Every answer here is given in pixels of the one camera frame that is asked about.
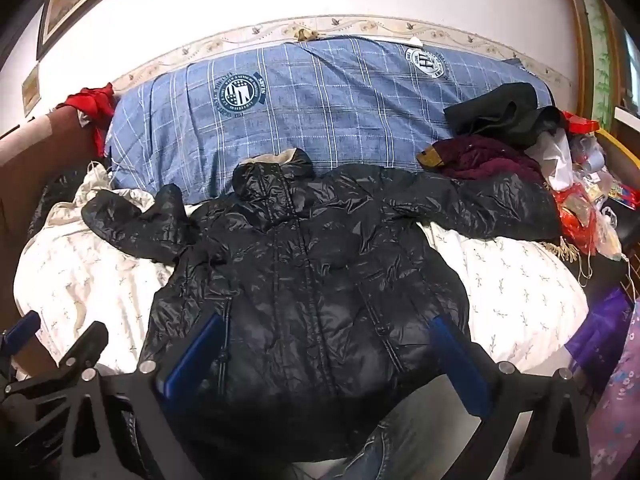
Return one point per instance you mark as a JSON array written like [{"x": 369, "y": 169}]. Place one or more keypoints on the red cloth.
[{"x": 95, "y": 108}]

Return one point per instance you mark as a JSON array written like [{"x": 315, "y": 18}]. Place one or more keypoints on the white floral duvet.
[{"x": 524, "y": 304}]

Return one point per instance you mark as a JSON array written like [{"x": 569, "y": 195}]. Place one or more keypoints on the red plastic bag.
[{"x": 584, "y": 225}]

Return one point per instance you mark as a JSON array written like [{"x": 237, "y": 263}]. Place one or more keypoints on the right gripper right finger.
[{"x": 543, "y": 416}]

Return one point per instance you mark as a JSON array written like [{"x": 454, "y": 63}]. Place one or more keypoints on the blue plaid quilt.
[{"x": 341, "y": 100}]

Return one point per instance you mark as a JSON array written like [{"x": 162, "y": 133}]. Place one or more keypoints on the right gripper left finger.
[{"x": 118, "y": 426}]

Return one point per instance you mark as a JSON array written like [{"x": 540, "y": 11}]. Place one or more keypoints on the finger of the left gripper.
[
  {"x": 14, "y": 339},
  {"x": 84, "y": 354}
]

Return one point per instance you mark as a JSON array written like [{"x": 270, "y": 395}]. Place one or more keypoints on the small wall picture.
[{"x": 31, "y": 91}]

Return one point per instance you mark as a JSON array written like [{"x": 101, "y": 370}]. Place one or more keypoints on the wooden door frame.
[{"x": 607, "y": 47}]

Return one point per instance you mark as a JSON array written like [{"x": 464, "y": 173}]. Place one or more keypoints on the dark maroon garment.
[{"x": 476, "y": 158}]

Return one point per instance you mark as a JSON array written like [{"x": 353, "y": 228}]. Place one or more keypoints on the blue jeans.
[{"x": 419, "y": 439}]

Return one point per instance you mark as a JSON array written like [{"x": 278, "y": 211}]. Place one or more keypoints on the purple floral fabric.
[{"x": 605, "y": 352}]

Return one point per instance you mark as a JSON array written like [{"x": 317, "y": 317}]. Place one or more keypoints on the black garment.
[{"x": 509, "y": 114}]

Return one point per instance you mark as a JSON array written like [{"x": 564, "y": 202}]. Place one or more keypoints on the black puffer jacket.
[{"x": 325, "y": 285}]

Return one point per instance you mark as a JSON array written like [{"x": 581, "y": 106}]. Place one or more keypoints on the white plastic bag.
[{"x": 552, "y": 152}]

